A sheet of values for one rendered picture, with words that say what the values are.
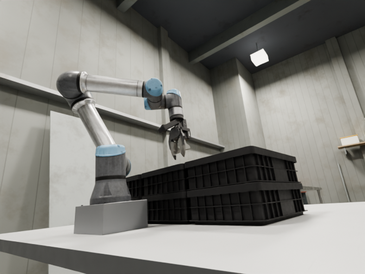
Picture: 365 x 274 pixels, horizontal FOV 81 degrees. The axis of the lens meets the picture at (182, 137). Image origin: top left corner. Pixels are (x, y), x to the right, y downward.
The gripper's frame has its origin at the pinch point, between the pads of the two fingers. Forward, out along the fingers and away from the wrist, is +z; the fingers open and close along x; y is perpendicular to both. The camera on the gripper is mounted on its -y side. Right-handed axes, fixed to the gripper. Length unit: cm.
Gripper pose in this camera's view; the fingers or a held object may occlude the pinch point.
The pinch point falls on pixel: (177, 155)
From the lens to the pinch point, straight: 100.1
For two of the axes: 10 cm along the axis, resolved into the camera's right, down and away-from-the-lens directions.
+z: 1.2, 9.4, -3.3
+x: -6.9, 3.2, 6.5
